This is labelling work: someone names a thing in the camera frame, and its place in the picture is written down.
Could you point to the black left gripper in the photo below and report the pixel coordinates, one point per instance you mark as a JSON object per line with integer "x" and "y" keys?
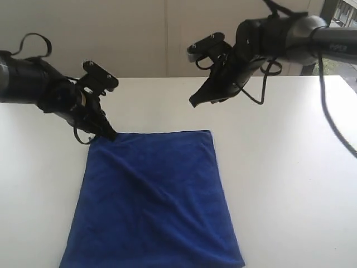
{"x": 82, "y": 110}

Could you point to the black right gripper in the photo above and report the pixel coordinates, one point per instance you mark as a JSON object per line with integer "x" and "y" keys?
{"x": 230, "y": 78}

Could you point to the blue microfiber towel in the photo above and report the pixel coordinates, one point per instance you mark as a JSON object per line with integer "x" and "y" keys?
{"x": 152, "y": 200}

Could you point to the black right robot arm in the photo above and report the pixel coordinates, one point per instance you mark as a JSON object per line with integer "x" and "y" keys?
{"x": 299, "y": 40}

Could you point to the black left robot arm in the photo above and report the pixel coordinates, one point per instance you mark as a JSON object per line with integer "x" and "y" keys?
{"x": 34, "y": 81}

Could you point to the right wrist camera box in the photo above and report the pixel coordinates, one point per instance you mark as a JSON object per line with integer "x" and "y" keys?
{"x": 200, "y": 49}

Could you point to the dark window frame post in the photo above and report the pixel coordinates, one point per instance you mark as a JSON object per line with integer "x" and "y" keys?
{"x": 326, "y": 10}

